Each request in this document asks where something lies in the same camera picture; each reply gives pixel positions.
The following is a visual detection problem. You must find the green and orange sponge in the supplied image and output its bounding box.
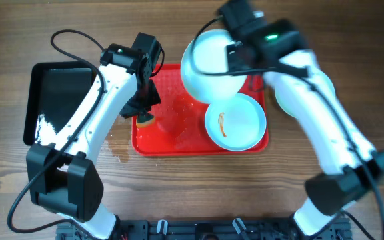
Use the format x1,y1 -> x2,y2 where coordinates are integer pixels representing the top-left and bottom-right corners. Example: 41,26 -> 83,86
136,113 -> 155,128

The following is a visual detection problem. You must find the light blue plate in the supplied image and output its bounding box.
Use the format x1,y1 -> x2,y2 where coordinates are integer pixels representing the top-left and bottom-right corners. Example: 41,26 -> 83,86
205,93 -> 267,151
274,70 -> 336,118
181,29 -> 247,104

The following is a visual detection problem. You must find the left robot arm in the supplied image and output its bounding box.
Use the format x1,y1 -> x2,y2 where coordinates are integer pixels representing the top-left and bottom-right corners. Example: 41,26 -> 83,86
18,33 -> 165,239

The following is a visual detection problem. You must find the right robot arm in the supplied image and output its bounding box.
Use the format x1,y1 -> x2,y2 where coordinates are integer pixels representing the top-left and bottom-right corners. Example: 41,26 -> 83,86
217,1 -> 384,239

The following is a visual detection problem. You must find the red plastic tray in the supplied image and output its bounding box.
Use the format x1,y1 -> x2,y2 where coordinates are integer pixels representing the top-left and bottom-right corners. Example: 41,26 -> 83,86
131,63 -> 270,157

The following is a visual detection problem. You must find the black rectangular water tray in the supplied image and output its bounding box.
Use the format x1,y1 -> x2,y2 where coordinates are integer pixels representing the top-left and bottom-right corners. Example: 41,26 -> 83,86
23,61 -> 95,146

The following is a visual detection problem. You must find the left black cable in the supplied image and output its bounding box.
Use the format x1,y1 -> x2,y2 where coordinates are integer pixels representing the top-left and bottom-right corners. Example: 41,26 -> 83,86
7,29 -> 108,234

